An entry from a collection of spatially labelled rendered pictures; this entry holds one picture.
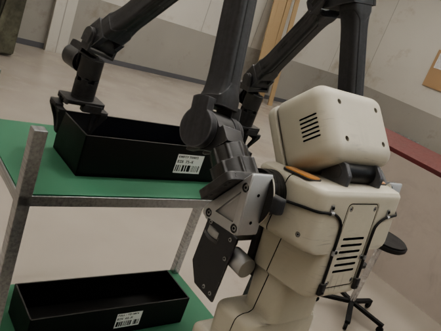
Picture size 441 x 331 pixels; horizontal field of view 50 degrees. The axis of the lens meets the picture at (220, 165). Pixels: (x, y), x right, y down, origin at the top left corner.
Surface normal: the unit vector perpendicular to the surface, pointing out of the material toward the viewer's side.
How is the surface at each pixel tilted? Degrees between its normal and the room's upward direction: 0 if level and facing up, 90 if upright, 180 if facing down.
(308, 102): 90
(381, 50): 90
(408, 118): 90
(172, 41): 90
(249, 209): 82
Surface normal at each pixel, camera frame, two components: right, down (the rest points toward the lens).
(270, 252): -0.75, -0.06
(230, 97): 0.77, 0.14
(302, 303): 0.61, 0.32
